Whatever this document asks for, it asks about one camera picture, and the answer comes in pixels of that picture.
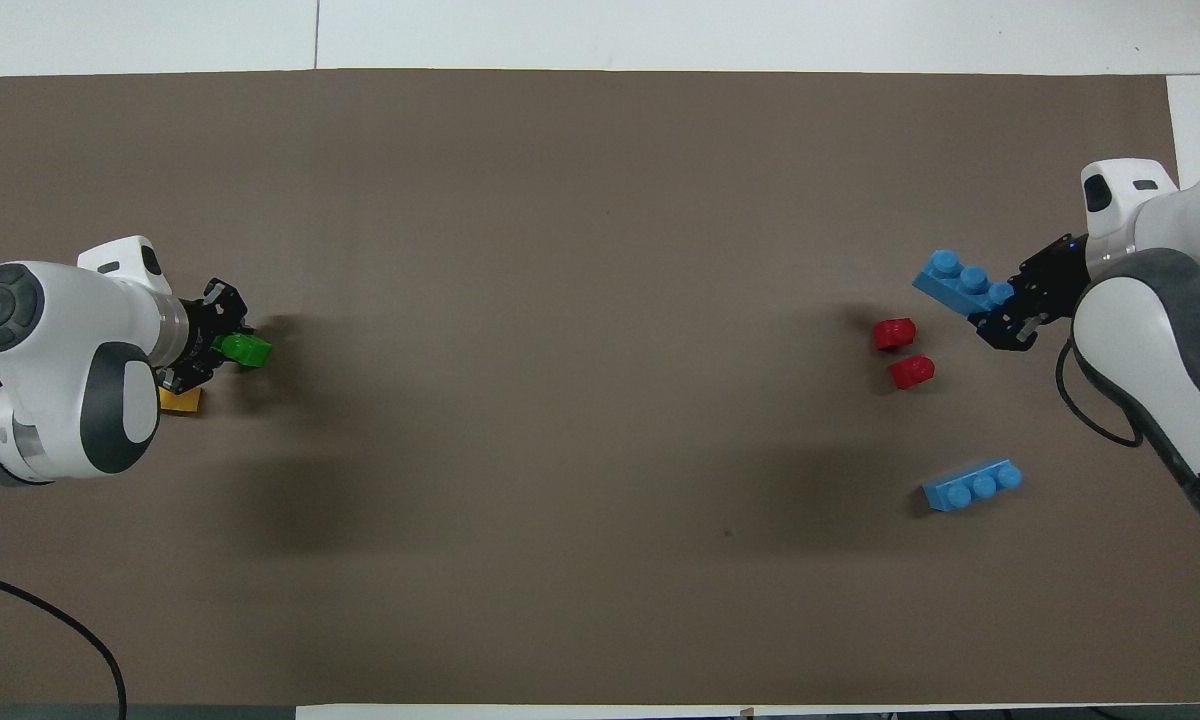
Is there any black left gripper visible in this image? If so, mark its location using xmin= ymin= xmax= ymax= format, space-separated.
xmin=159 ymin=277 xmax=254 ymax=394

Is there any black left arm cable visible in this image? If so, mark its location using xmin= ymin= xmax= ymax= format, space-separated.
xmin=0 ymin=566 xmax=129 ymax=720

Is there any blue three-stud block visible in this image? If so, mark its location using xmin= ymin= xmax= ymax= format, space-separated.
xmin=910 ymin=249 xmax=1017 ymax=320
xmin=921 ymin=459 xmax=1024 ymax=513

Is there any brown table mat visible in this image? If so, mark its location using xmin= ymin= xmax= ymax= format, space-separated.
xmin=0 ymin=68 xmax=1200 ymax=707

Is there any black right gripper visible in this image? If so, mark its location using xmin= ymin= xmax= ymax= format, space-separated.
xmin=969 ymin=234 xmax=1092 ymax=354

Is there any green two-stud block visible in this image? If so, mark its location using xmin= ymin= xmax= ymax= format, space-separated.
xmin=211 ymin=332 xmax=274 ymax=370

